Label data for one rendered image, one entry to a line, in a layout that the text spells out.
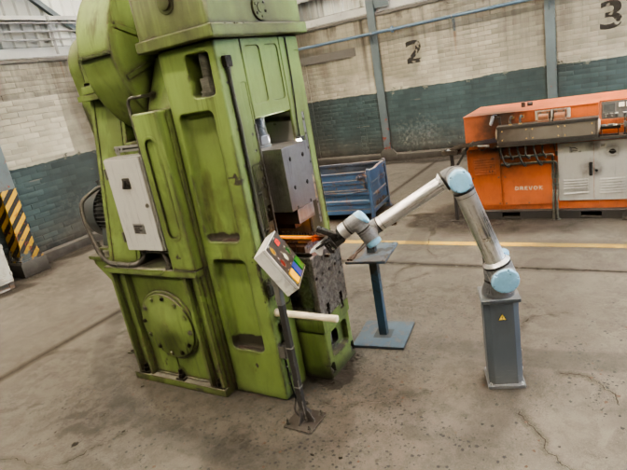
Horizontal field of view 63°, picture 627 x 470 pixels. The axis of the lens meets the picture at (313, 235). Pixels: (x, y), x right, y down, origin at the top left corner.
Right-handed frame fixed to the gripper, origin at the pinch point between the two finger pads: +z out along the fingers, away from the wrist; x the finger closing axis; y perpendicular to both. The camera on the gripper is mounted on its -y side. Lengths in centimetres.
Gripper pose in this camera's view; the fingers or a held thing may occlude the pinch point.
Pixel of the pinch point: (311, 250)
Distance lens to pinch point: 294.7
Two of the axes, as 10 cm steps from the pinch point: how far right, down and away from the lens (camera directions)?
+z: -7.7, 5.9, 2.6
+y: 6.4, 7.5, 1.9
